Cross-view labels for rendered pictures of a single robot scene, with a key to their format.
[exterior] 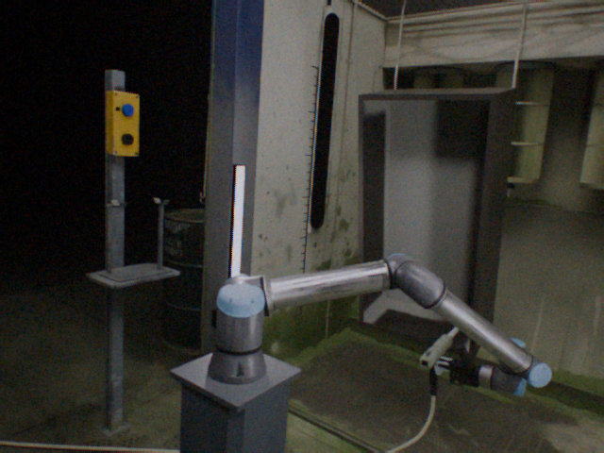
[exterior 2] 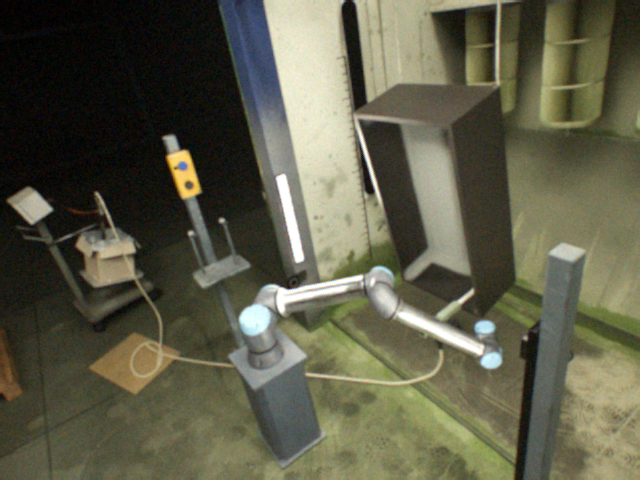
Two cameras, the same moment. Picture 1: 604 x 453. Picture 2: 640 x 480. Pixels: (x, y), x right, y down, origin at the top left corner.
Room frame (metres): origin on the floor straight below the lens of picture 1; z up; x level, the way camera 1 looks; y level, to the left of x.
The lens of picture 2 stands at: (0.10, -0.82, 2.12)
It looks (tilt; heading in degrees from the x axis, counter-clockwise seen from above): 28 degrees down; 24
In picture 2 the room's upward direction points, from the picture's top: 11 degrees counter-clockwise
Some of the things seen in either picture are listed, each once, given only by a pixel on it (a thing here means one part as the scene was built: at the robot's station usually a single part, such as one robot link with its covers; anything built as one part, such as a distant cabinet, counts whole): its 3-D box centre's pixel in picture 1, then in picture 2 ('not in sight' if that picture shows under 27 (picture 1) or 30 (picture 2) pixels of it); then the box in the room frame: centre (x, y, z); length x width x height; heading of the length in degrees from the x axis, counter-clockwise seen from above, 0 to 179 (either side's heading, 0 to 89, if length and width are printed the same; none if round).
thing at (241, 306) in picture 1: (240, 314); (258, 326); (1.43, 0.18, 0.83); 0.17 x 0.15 x 0.18; 8
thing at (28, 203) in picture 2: not in sight; (87, 252); (2.31, 2.36, 0.64); 0.73 x 0.50 x 1.27; 154
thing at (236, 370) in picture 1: (238, 356); (264, 348); (1.43, 0.18, 0.69); 0.19 x 0.19 x 0.10
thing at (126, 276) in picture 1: (137, 237); (214, 248); (1.94, 0.70, 0.95); 0.26 x 0.15 x 0.32; 144
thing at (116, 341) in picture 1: (114, 260); (210, 257); (2.03, 0.84, 0.82); 0.06 x 0.06 x 1.64; 54
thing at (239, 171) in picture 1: (236, 227); (289, 220); (2.30, 0.33, 0.96); 0.06 x 0.02 x 0.63; 144
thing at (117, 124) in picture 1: (123, 125); (184, 174); (2.00, 0.79, 1.42); 0.12 x 0.06 x 0.26; 144
